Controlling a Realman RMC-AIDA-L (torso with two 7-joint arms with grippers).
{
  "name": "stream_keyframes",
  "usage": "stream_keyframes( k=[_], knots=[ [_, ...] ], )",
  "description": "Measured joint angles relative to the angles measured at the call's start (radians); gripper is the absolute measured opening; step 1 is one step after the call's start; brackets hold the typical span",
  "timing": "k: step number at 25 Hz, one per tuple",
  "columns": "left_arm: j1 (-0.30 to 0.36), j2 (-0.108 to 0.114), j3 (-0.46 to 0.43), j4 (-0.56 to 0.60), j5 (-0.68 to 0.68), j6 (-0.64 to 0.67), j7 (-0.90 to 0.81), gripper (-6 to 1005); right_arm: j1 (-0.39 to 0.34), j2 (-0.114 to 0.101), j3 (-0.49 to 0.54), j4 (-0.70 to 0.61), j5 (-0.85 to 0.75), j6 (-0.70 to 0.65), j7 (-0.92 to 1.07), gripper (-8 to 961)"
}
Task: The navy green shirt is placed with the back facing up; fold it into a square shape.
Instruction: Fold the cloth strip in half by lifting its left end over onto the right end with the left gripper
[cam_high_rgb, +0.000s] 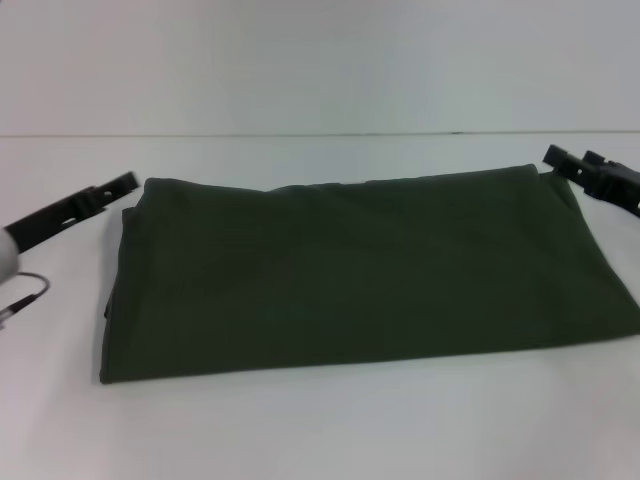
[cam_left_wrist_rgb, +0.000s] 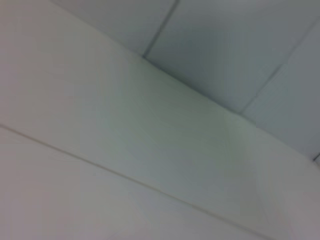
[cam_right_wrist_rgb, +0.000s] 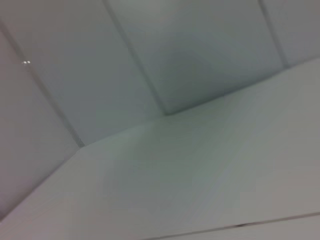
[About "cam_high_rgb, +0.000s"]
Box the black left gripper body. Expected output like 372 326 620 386
4 187 99 255

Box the left arm plug with cable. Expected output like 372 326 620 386
0 272 52 329

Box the dark green t-shirt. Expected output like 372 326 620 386
94 163 640 386

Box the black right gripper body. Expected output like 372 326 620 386
574 162 640 217

